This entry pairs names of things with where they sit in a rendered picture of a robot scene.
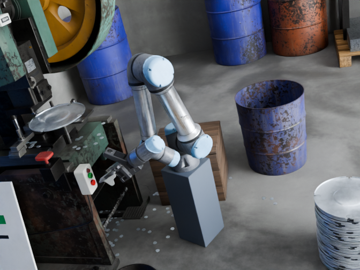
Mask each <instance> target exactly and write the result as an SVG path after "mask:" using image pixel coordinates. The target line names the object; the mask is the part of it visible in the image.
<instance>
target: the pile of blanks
mask: <svg viewBox="0 0 360 270"><path fill-rule="evenodd" d="M314 210H315V216H316V228H317V241H318V250H319V257H320V260H321V261H322V263H323V264H324V265H325V266H326V267H327V268H328V269H330V270H360V219H355V220H350V218H348V219H341V218H338V217H333V216H331V215H328V214H326V213H325V212H323V211H322V210H321V209H319V207H318V206H317V205H316V203H315V202H314Z"/></svg>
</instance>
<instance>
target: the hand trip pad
mask: <svg viewBox="0 0 360 270"><path fill-rule="evenodd" d="M52 156H53V152H52V151H47V152H40V153H39V154H38V155H37V156H36V157H35V160H36V161H44V162H45V164H48V163H49V161H48V160H49V159H50V158H51V157H52Z"/></svg>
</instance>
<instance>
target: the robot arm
mask: <svg viewBox="0 0 360 270"><path fill-rule="evenodd" d="M173 73H174V69H173V66H172V64H171V63H170V62H169V61H168V60H167V59H166V58H163V57H161V56H157V55H150V54H146V53H138V54H135V55H134V56H132V57H131V58H130V60H129V62H128V64H127V79H128V83H129V86H130V87H131V88H132V93H133V98H134V103H135V107H136V113H137V119H138V124H139V130H140V135H141V141H140V144H139V146H138V147H136V148H135V149H133V150H132V151H131V152H130V153H129V154H128V155H127V154H124V153H121V152H119V151H116V150H114V149H111V148H109V147H108V148H107V149H106V150H105V152H104V154H103V156H104V157H105V158H108V159H111V160H114V161H116V162H115V163H114V164H113V165H112V166H110V167H109V168H108V169H107V170H106V171H105V175H104V176H103V177H101V178H100V181H99V183H102V182H106V183H108V184H109V185H111V186H113V185H114V184H115V183H114V178H115V177H116V175H117V176H118V177H119V178H120V180H121V181H122V182H123V183H124V182H125V181H127V180H128V179H130V178H131V177H132V175H134V174H135V173H137V172H138V171H140V170H141V169H142V167H143V164H144V163H145V162H146V161H148V160H149V159H154V160H156V161H158V162H161V163H163V164H165V165H167V166H170V168H171V170H172V171H174V172H177V173H185V172H188V171H191V170H193V169H195V168H196V167H197V166H198V165H199V163H200V160H199V159H202V158H204V157H206V156H207V155H208V154H209V152H210V151H211V148H212V145H213V142H212V139H211V137H210V136H209V135H207V134H204V132H203V130H202V129H201V127H200V125H199V124H197V123H194V121H193V119H192V117H191V116H190V114H189V112H188V110H187V108H186V107H185V105H184V103H183V101H182V99H181V97H180V96H179V94H178V92H177V91H176V88H175V87H174V85H173V83H174V75H173ZM150 93H152V94H155V95H156V97H157V98H158V100H159V101H160V103H161V105H162V106H163V108H164V110H165V112H166V113H167V115H168V117H169V118H170V120H171V122H172V123H170V124H168V125H167V126H166V127H165V128H164V132H165V136H166V139H167V143H168V147H167V146H165V144H164V141H163V140H162V139H161V138H160V137H159V136H158V135H157V131H156V125H155V119H154V113H153V106H152V100H151V94H150Z"/></svg>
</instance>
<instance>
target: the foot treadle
mask: <svg viewBox="0 0 360 270"><path fill-rule="evenodd" d="M146 209H147V208H146V206H138V207H127V208H126V210H125V212H121V213H114V214H113V216H112V218H120V217H122V219H123V220H134V219H142V218H143V216H144V213H145V211H146ZM108 214H109V213H105V214H98V215H99V218H100V219H102V218H107V216H108Z"/></svg>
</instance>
